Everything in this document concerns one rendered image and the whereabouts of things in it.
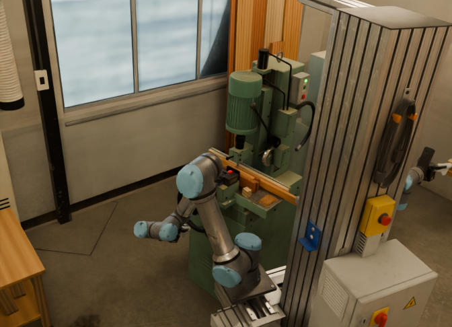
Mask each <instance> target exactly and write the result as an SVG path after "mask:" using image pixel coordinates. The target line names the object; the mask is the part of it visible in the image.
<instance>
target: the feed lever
mask: <svg viewBox="0 0 452 327"><path fill-rule="evenodd" d="M250 108H251V109H254V111H255V113H256V114H257V116H258V118H259V119H260V121H261V123H262V124H263V126H264V128H265V129H266V131H267V133H268V134H269V136H270V138H269V140H268V144H269V145H270V146H273V147H275V148H277V147H278V146H279V145H281V140H280V138H278V137H275V136H274V135H272V134H271V133H270V131H269V130H268V127H267V126H266V124H265V123H264V121H263V120H262V117H261V116H260V114H259V112H258V111H257V109H256V103H254V102H251V103H250Z"/></svg>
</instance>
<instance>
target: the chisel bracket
mask: <svg viewBox="0 0 452 327"><path fill-rule="evenodd" d="M251 150H253V145H250V144H249V143H246V142H245V143H244V148H243V149H236V148H235V147H232V148H231V149H229V157H231V156H232V155H233V156H234V157H232V158H230V160H231V161H234V162H235V163H237V164H238V163H239V162H241V161H243V160H245V159H247V158H249V157H251V154H249V152H250V151H251Z"/></svg>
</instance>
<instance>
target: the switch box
mask: <svg viewBox="0 0 452 327"><path fill-rule="evenodd" d="M306 79H307V84H305V85H306V88H305V91H304V92H303V90H304V89H303V87H304V85H303V84H304V83H305V80H306ZM309 80H310V74H307V73H304V72H300V73H298V74H295V75H293V76H292V80H291V88H290V94H289V102H290V103H293V104H296V105H297V104H300V103H302V102H304V101H306V99H307V91H308V87H309ZM303 94H305V99H304V100H303V101H301V100H302V95H303Z"/></svg>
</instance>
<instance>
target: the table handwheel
mask: <svg viewBox="0 0 452 327"><path fill-rule="evenodd" d="M182 195H183V194H181V193H180V191H179V192H178V197H177V202H178V204H179V203H180V201H181V199H182ZM192 214H193V215H197V214H198V211H197V208H195V210H194V211H193V213H192ZM186 223H187V224H188V225H189V226H190V227H191V228H192V229H193V230H195V231H197V232H200V233H206V231H205V229H204V228H201V227H199V226H197V225H195V224H194V223H193V222H192V221H191V220H189V221H188V222H186Z"/></svg>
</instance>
